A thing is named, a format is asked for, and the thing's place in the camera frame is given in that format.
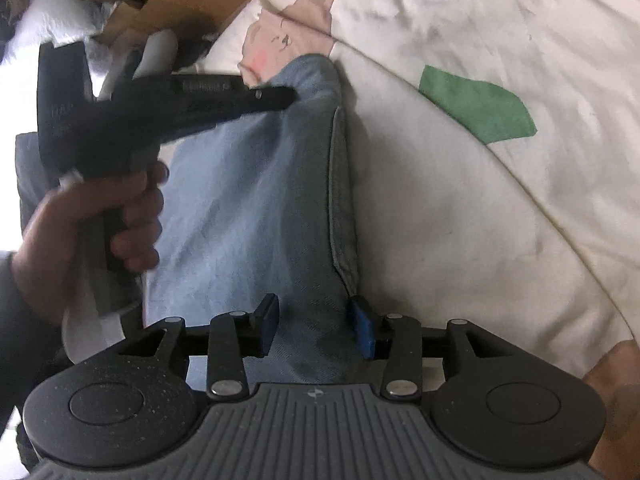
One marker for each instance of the bear print bedsheet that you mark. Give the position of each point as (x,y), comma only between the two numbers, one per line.
(475,185)

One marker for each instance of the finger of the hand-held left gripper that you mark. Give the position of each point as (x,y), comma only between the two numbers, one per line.
(235,97)

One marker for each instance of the light blue jeans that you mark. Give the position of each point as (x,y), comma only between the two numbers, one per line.
(250,210)

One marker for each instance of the person's left hand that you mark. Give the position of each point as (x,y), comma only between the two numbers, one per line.
(55,240)

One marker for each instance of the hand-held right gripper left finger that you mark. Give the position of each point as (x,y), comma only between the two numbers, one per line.
(267,325)

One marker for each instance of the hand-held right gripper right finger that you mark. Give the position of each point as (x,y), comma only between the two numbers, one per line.
(362,327)

